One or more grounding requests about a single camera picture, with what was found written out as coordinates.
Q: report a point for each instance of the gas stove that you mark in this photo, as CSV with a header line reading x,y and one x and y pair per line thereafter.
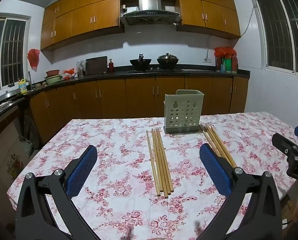
x,y
155,70

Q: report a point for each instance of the clear plastic bag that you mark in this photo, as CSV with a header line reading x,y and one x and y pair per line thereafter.
x,y
81,67

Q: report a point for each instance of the pink floral tablecloth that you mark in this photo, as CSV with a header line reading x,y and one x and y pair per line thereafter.
x,y
119,155

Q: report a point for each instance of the dark cutting board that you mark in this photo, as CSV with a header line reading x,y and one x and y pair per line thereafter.
x,y
96,65

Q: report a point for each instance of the yellow detergent bottle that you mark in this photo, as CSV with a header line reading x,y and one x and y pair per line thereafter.
x,y
23,86

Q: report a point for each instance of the red hanging plastic bag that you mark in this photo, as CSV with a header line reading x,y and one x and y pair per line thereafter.
x,y
33,58

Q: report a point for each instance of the black kitchen countertop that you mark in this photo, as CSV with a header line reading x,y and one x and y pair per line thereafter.
x,y
119,74

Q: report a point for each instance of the small blue bottle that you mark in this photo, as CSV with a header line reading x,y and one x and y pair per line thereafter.
x,y
223,68

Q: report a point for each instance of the steel range hood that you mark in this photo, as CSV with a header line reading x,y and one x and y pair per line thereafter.
x,y
150,7

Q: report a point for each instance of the metal pan lid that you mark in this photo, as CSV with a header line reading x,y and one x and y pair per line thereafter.
x,y
7,96

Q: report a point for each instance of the brown plastic basin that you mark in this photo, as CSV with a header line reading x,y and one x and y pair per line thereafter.
x,y
53,73

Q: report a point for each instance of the red sauce bottle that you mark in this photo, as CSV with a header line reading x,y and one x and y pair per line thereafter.
x,y
111,67

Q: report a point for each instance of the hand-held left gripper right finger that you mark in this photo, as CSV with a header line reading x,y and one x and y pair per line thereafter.
x,y
215,172

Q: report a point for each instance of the wall power socket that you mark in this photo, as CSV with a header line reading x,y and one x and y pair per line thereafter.
x,y
207,60

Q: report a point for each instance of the black pot with lid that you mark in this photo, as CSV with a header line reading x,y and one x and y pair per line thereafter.
x,y
167,61

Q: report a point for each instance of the green box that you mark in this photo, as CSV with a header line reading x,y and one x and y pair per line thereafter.
x,y
227,65

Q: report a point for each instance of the barred window with white frame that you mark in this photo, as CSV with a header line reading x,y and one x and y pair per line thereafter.
x,y
4,55
281,30

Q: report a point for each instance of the kitchen faucet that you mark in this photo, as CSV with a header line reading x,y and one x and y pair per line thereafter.
x,y
29,78

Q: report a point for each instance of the wooden lower kitchen cabinets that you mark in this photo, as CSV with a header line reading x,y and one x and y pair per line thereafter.
x,y
139,97

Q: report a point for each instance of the black wok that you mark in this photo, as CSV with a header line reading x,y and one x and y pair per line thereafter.
x,y
140,63

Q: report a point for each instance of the green perforated utensil holder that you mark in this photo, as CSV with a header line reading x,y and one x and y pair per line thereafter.
x,y
183,112

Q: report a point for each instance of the small red plastic bag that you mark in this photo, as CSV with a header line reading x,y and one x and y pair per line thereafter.
x,y
69,73

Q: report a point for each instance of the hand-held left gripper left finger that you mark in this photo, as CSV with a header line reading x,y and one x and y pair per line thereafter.
x,y
80,172

